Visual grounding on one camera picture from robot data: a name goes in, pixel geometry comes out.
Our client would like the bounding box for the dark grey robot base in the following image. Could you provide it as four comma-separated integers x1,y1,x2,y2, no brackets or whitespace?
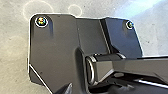
26,13,145,94

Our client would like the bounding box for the grey robot torso link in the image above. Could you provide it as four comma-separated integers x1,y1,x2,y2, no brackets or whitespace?
81,52,168,91

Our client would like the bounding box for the shiny base screw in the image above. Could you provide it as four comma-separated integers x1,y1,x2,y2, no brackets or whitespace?
34,15,48,28
125,19,135,30

